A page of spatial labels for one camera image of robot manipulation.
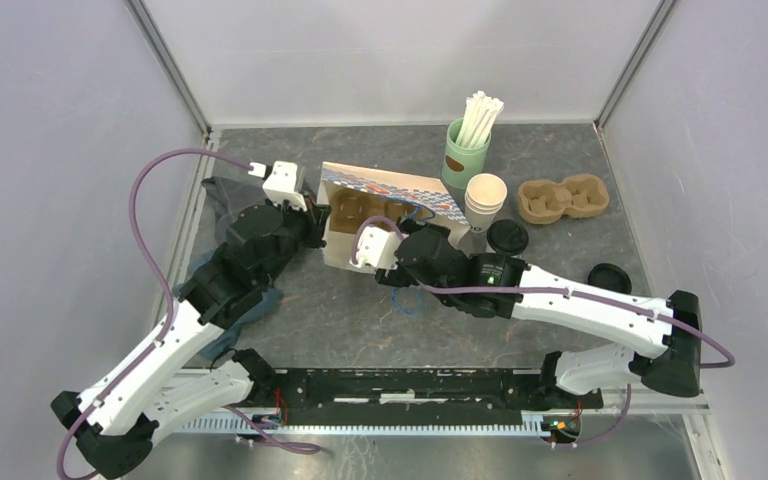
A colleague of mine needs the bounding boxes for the stack of paper cups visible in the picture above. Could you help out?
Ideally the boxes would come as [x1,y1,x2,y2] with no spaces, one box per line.
[464,173,508,233]

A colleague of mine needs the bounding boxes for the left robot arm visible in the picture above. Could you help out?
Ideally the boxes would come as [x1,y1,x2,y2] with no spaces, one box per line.
[51,202,331,479]

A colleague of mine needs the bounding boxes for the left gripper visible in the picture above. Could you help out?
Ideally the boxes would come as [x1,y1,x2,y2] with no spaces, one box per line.
[259,190,333,288]

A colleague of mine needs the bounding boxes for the remaining black lid stack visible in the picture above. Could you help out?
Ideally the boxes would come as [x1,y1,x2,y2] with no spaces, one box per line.
[587,263,633,295]

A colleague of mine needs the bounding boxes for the blue cloth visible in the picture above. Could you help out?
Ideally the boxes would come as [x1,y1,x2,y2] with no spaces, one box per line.
[171,249,283,361]

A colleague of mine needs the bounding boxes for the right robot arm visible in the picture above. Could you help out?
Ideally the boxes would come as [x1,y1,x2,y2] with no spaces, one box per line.
[353,226,701,408]

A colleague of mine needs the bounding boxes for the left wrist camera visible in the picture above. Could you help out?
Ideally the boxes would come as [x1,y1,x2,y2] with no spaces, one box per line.
[249,161,308,212]

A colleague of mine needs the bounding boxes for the black plastic cup lid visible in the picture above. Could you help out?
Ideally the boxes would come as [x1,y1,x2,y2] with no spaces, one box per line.
[486,219,530,257]

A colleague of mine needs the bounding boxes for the green straw holder cup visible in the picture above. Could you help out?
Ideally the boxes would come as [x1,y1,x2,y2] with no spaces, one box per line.
[441,119,492,189]

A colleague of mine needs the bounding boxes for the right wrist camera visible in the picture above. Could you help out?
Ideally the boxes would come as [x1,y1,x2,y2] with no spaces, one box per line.
[350,225,401,271]

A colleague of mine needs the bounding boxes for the brown paper bag blue handles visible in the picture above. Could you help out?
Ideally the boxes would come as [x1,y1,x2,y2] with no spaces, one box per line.
[317,162,470,274]

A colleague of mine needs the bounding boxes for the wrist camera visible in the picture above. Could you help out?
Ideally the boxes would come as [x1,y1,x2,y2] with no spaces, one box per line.
[249,161,308,212]
[350,225,401,271]

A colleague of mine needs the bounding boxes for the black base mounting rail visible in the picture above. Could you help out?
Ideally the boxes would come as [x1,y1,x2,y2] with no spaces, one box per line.
[240,368,604,427]

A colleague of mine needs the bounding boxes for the brown cardboard cup carrier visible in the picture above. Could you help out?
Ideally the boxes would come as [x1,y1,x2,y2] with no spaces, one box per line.
[517,174,610,225]

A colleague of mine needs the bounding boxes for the white wrapped straws bundle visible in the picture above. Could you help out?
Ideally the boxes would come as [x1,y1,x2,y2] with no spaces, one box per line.
[455,90,504,150]

